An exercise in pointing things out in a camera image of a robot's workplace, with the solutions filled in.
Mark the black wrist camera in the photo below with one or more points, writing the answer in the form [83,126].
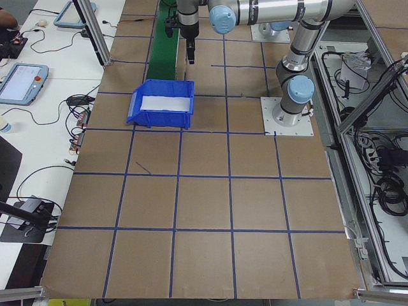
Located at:
[169,25]

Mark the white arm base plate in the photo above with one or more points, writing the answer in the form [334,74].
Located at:
[303,127]
[283,37]

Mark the white crumpled paper box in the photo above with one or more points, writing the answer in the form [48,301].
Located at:
[354,71]

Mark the aluminium extrusion bar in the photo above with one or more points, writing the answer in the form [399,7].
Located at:
[382,294]
[22,291]

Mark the black stand with base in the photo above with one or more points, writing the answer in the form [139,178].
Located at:
[25,226]

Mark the person forearm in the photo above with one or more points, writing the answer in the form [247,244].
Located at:
[8,17]

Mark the green conveyor belt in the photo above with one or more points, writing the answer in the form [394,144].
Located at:
[162,51]

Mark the black mat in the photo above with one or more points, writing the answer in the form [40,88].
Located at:
[8,165]

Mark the black electronics board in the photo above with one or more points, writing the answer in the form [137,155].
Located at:
[12,44]

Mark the blue plastic bin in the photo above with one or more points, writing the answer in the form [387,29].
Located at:
[159,118]

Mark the small circuit board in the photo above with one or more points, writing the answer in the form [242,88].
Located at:
[83,118]

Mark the metal bar frame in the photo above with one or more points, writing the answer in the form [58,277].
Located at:
[366,105]

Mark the aluminium extrusion post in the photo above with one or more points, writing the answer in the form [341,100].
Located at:
[95,35]

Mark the light blue teach pendant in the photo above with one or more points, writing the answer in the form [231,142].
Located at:
[70,17]
[19,84]

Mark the beige computer mouse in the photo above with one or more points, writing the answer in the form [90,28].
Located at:
[42,23]

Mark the black plug connector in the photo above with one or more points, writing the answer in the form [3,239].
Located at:
[106,23]

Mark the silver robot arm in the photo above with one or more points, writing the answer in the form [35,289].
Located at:
[287,9]

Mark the white power strip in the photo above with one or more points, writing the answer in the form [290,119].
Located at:
[369,153]

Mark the black power adapter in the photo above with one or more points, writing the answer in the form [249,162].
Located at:
[78,101]

